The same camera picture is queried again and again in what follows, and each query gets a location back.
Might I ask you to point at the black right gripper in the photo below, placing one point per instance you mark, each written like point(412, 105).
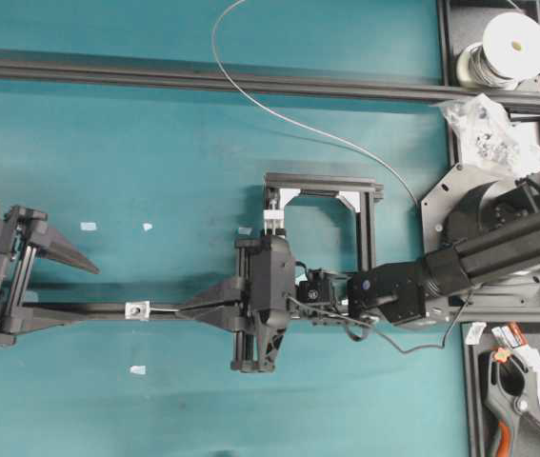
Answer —
point(266, 283)

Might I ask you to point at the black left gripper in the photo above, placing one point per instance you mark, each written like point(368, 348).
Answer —
point(26, 234)

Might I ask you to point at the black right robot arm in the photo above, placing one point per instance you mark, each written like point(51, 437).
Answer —
point(399, 291)

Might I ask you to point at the silver metal fitting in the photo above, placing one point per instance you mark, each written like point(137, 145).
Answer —
point(139, 311)

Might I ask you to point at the white label tag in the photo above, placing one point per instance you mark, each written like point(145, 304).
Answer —
point(474, 333)

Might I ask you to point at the orange black spring clamp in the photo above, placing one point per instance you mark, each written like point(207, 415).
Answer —
point(510, 386)

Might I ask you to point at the clear bag of screws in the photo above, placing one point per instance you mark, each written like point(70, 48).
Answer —
point(488, 139)

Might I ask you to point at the lower black aluminium rail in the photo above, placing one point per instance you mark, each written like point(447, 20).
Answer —
point(470, 313)

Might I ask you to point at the black aluminium rail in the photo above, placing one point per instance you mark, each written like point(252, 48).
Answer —
point(470, 313)
point(77, 68)

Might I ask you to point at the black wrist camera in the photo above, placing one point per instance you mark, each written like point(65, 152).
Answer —
point(316, 287)

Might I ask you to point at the white wire clamp block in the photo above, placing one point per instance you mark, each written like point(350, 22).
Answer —
point(274, 218)

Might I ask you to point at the small black square frame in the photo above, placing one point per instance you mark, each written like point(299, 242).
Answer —
point(359, 195)

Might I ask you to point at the upper black aluminium rail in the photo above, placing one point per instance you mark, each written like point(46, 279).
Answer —
point(77, 68)

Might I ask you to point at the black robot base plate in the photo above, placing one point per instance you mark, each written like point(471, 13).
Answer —
point(441, 200)

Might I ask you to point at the white wire spool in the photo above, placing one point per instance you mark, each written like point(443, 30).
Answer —
point(507, 55)

